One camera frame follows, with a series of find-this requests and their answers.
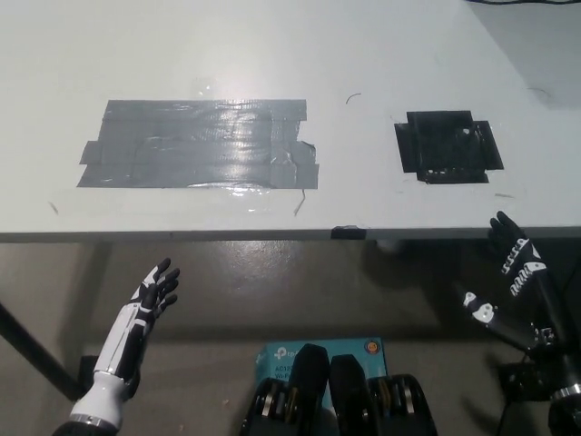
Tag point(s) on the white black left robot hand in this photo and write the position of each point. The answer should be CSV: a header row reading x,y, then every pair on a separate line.
x,y
127,338

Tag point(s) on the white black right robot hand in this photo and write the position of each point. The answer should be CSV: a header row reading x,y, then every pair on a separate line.
x,y
540,295

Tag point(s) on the black table leg foot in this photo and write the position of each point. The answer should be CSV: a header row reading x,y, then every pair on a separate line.
x,y
88,377

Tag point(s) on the black slanted table leg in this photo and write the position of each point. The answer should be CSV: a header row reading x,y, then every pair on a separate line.
x,y
36,352

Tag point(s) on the teal router cardboard box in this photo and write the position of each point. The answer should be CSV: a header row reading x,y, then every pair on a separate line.
x,y
278,356

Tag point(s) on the black tape square mark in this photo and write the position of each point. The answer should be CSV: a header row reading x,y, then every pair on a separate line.
x,y
447,147

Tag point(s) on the small black tape piece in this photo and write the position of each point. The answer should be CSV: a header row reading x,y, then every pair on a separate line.
x,y
348,232

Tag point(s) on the grey duct tape patch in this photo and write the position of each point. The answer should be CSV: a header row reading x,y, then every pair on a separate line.
x,y
195,145

